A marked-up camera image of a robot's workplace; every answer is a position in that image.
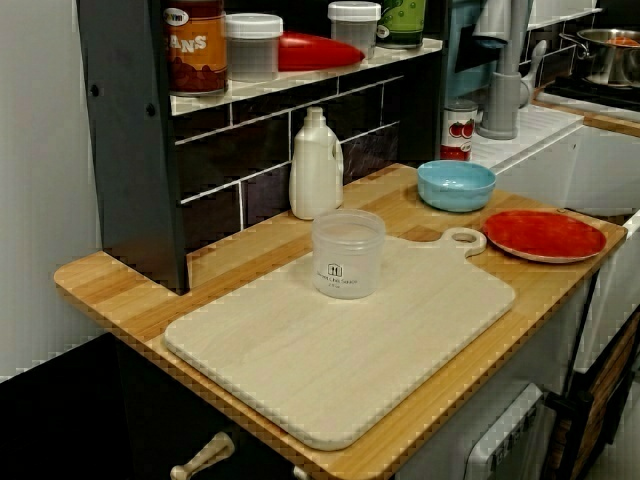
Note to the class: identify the red toy pepper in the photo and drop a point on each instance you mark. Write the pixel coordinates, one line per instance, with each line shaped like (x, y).
(315, 52)

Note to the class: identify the clear open plastic jar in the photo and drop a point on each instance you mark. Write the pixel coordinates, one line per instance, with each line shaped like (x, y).
(345, 270)

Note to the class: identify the white detergent bottle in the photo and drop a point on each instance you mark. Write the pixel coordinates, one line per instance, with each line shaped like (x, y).
(312, 170)

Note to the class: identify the light wooden cutting board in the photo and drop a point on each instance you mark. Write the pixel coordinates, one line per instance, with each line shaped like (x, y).
(325, 360)

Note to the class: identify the light blue bowl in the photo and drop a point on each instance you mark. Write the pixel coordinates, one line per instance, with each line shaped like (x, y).
(455, 192)

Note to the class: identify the tomato can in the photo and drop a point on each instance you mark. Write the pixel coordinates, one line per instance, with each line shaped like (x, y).
(457, 132)

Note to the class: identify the white-lidded plastic jar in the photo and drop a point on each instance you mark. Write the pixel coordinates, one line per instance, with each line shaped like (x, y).
(354, 30)
(252, 50)

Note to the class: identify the dark shelf unit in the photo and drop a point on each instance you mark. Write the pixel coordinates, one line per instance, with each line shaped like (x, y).
(130, 150)

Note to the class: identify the red round plate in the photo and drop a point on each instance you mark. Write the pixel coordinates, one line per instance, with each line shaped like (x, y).
(542, 235)

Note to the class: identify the orange beans can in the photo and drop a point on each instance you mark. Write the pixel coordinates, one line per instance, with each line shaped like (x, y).
(197, 50)

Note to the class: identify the white toy kitchen cabinet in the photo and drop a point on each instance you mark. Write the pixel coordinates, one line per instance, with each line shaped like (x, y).
(540, 170)

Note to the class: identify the green peas can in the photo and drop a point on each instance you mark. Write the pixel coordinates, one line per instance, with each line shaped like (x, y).
(402, 22)

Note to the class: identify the grey toy faucet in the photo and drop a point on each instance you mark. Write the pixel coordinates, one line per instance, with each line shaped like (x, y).
(505, 75)

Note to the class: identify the dark cabinet door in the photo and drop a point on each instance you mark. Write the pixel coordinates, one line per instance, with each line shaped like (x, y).
(100, 410)

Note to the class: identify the black toy stove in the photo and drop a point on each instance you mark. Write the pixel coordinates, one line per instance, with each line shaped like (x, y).
(590, 95)

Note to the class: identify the dark wooden crate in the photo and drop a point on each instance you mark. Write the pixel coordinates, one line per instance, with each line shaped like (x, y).
(610, 380)

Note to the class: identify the steel cooking pot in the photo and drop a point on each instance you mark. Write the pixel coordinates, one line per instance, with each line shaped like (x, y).
(605, 62)

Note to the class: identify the orange food in pot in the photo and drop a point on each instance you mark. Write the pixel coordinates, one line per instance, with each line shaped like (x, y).
(625, 40)

